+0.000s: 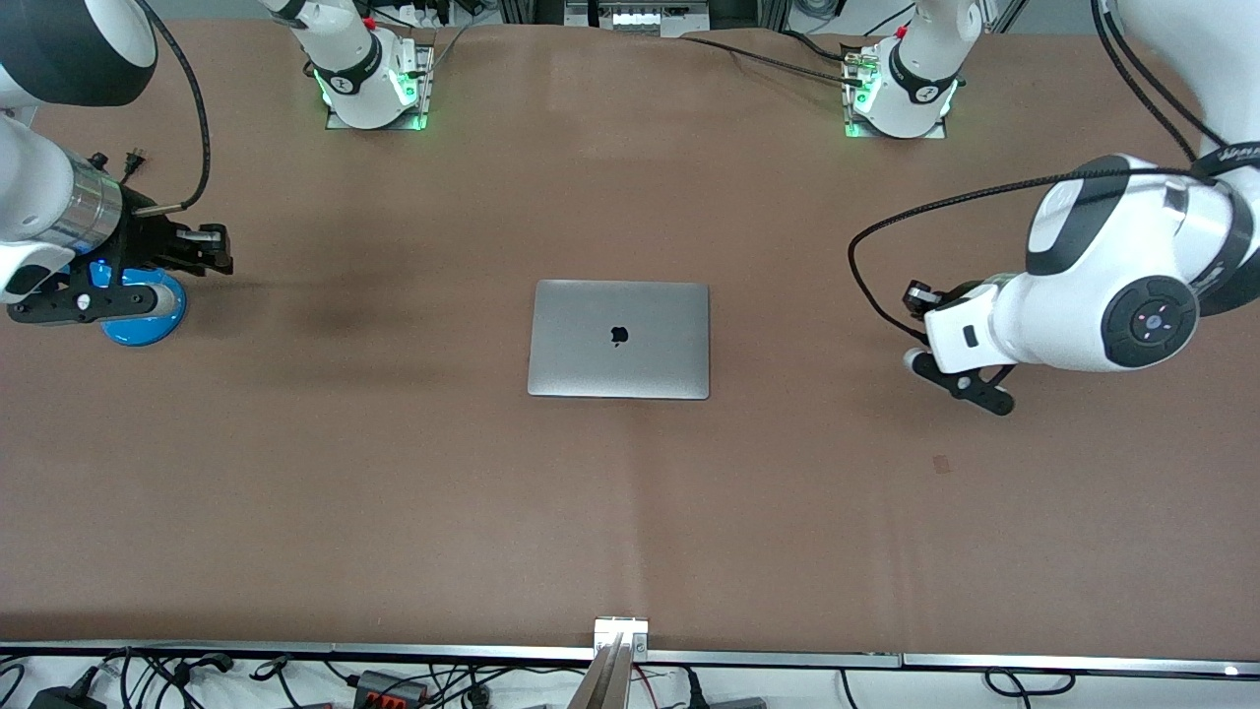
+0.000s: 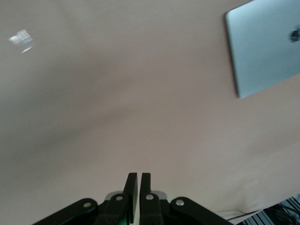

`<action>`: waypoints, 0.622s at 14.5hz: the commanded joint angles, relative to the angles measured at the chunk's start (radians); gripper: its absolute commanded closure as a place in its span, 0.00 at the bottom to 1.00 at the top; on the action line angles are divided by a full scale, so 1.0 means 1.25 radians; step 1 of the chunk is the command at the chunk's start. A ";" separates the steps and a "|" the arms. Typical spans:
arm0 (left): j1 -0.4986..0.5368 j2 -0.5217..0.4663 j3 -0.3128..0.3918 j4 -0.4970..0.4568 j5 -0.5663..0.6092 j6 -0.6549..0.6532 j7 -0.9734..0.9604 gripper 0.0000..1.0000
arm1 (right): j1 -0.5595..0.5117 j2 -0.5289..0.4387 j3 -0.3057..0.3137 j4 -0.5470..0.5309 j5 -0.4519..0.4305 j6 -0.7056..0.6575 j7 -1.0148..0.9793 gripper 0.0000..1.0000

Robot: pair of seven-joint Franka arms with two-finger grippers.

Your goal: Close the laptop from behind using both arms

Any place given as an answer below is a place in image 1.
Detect metal table edge rail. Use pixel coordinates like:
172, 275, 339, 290
0, 640, 1260, 680

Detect blue round disc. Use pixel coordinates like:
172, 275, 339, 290
91, 258, 188, 348

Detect black cable connector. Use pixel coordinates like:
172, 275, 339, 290
169, 652, 235, 687

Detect braided black cable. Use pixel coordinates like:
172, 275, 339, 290
681, 32, 867, 85

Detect looped black cable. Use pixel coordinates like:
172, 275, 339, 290
984, 668, 1076, 702

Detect black power adapter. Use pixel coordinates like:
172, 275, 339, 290
28, 682, 109, 709

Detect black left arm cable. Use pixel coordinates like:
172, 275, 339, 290
849, 0, 1231, 346

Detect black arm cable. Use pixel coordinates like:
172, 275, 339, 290
131, 0, 212, 218
849, 0, 1231, 346

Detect aluminium profile bar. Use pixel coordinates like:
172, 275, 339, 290
565, 616, 651, 709

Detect smooth black cable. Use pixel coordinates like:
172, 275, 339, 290
783, 30, 857, 62

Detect thin grey cable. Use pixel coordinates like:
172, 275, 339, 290
431, 25, 470, 72

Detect white socket strip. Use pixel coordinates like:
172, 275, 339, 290
566, 0, 712, 38

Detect grey laptop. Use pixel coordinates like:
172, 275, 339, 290
527, 280, 712, 401

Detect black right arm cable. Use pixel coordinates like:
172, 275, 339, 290
131, 0, 212, 218

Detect grey terminal block orange levers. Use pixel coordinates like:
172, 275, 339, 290
352, 670, 431, 707

